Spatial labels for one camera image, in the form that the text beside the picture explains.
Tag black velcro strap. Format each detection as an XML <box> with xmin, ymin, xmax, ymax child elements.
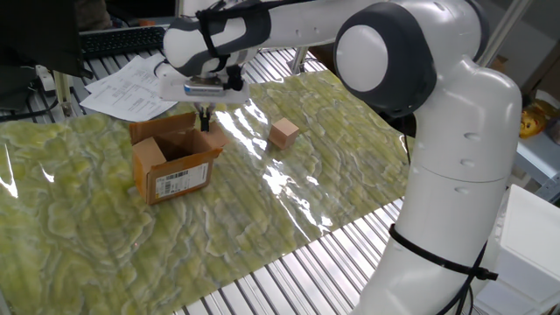
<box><xmin>388</xmin><ymin>222</ymin><xmax>500</xmax><ymax>282</ymax></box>

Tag silver wrist camera blue caps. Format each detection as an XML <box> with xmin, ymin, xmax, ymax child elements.
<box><xmin>183</xmin><ymin>82</ymin><xmax>227</xmax><ymax>98</ymax></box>

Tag white power strip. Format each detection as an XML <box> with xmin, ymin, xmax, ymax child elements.
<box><xmin>34</xmin><ymin>64</ymin><xmax>57</xmax><ymax>93</ymax></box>

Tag white printed paper sheet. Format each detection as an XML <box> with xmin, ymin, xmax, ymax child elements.
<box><xmin>79</xmin><ymin>72</ymin><xmax>179</xmax><ymax>123</ymax></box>
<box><xmin>85</xmin><ymin>54</ymin><xmax>166</xmax><ymax>95</ymax></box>

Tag slanted aluminium post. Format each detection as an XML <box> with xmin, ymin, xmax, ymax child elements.
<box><xmin>476</xmin><ymin>0</ymin><xmax>535</xmax><ymax>67</ymax></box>

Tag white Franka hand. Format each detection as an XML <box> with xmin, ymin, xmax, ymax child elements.
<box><xmin>155</xmin><ymin>60</ymin><xmax>251</xmax><ymax>132</ymax></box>

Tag green marble pattern mat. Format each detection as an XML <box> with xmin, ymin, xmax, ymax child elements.
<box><xmin>0</xmin><ymin>69</ymin><xmax>412</xmax><ymax>315</ymax></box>

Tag grey side table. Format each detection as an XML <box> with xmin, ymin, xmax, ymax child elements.
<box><xmin>514</xmin><ymin>130</ymin><xmax>560</xmax><ymax>205</ymax></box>

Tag brown cardboard carton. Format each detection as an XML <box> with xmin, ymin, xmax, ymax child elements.
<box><xmin>489</xmin><ymin>54</ymin><xmax>509</xmax><ymax>74</ymax></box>

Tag cardboard box with orange tape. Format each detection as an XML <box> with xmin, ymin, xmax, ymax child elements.
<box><xmin>129</xmin><ymin>111</ymin><xmax>231</xmax><ymax>206</ymax></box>

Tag black keyboard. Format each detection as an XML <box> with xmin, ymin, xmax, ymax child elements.
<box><xmin>78</xmin><ymin>24</ymin><xmax>170</xmax><ymax>60</ymax></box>

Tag white plastic bin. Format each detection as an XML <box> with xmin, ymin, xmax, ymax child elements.
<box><xmin>474</xmin><ymin>183</ymin><xmax>560</xmax><ymax>315</ymax></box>

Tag short aluminium post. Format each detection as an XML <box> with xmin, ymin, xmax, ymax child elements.
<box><xmin>52</xmin><ymin>69</ymin><xmax>74</xmax><ymax>117</ymax></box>

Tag black computer monitor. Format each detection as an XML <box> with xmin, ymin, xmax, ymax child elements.
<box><xmin>0</xmin><ymin>0</ymin><xmax>95</xmax><ymax>80</ymax></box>

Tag wooden cube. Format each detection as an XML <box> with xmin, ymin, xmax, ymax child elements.
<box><xmin>267</xmin><ymin>116</ymin><xmax>301</xmax><ymax>151</ymax></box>

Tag black camera cable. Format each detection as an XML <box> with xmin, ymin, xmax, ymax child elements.
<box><xmin>222</xmin><ymin>0</ymin><xmax>316</xmax><ymax>92</ymax></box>

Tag yellow toy figure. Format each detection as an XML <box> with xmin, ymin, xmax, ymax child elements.
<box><xmin>519</xmin><ymin>99</ymin><xmax>560</xmax><ymax>140</ymax></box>

